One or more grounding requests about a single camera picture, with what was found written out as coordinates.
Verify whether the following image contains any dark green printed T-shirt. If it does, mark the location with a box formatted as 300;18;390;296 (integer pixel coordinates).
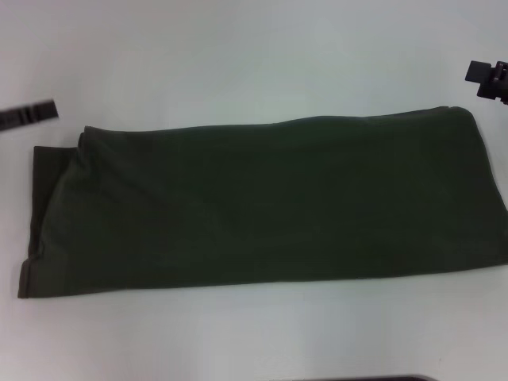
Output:
16;105;508;299

